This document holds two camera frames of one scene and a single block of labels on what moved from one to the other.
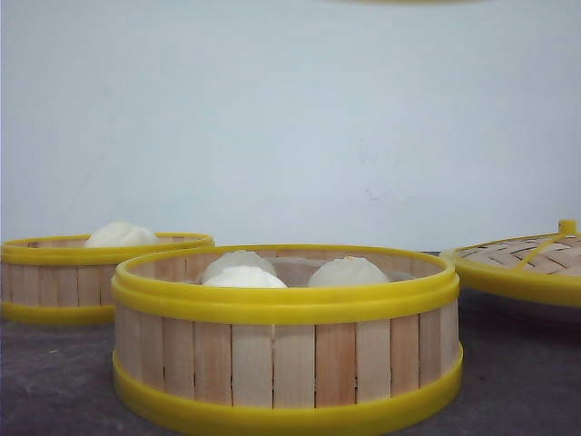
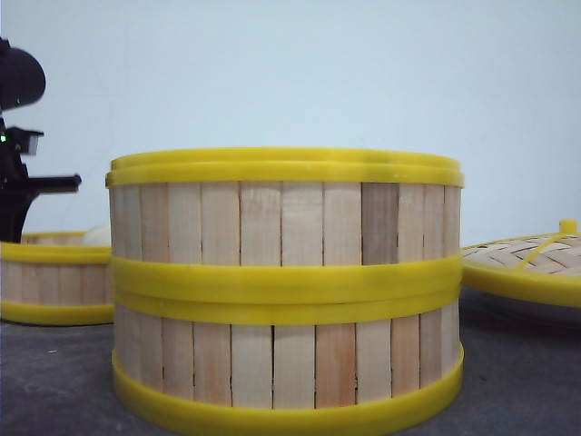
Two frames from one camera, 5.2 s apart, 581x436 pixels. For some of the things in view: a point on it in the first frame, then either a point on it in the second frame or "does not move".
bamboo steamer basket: (408, 3) to (285, 220)
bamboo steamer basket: (58, 279) does not move
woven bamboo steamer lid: (542, 268) does not move
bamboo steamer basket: (286, 339) does not move
